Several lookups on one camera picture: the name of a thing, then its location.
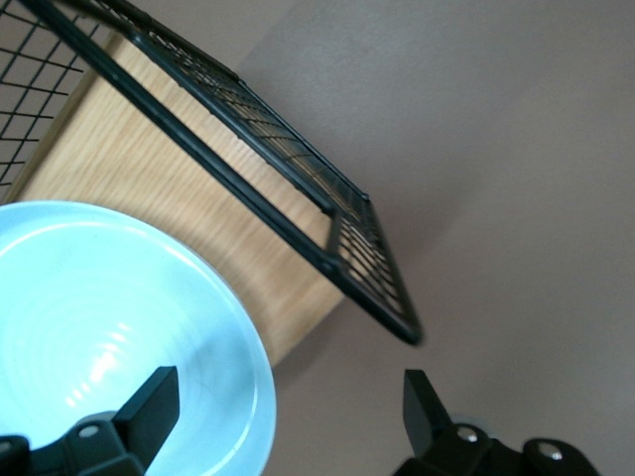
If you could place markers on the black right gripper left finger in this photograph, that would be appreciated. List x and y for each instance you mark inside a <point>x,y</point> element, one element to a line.
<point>149,411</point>

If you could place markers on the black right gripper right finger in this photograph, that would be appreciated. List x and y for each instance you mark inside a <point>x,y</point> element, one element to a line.
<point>426,411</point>

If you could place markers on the light blue round plate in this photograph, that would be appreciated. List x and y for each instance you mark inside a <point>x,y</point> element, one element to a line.
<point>124,297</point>

